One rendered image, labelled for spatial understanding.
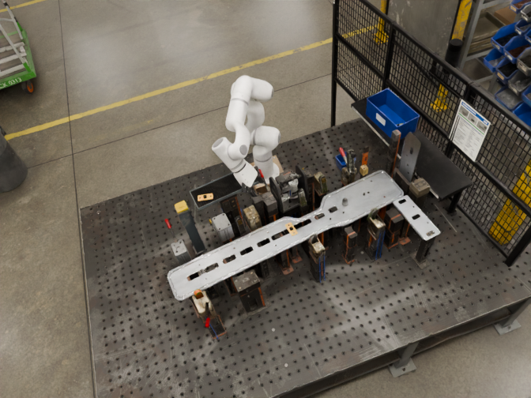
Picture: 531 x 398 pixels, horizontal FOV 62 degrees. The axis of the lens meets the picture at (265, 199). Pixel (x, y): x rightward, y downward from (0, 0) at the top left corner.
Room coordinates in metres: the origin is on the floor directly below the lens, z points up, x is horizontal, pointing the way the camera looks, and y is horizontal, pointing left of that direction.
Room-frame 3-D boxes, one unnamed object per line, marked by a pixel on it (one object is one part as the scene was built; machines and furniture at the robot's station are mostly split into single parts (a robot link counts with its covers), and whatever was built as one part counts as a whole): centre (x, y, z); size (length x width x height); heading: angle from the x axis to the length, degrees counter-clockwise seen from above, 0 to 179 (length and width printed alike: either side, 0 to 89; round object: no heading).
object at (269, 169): (1.89, -0.03, 0.87); 0.19 x 0.19 x 0.18
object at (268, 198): (1.46, -0.02, 0.89); 0.13 x 0.11 x 0.38; 18
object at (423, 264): (1.10, -0.82, 0.84); 0.11 x 0.06 x 0.29; 18
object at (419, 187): (1.38, -0.85, 0.88); 0.08 x 0.08 x 0.36; 18
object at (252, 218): (1.38, 0.09, 0.89); 0.13 x 0.11 x 0.38; 18
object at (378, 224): (1.21, -0.56, 0.87); 0.12 x 0.09 x 0.35; 18
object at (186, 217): (1.45, 0.46, 0.92); 0.08 x 0.08 x 0.44; 18
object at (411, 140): (1.49, -0.81, 1.17); 0.12 x 0.01 x 0.34; 18
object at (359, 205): (1.26, -0.09, 1.00); 1.38 x 0.22 x 0.02; 108
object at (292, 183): (1.50, -0.14, 0.94); 0.18 x 0.13 x 0.49; 108
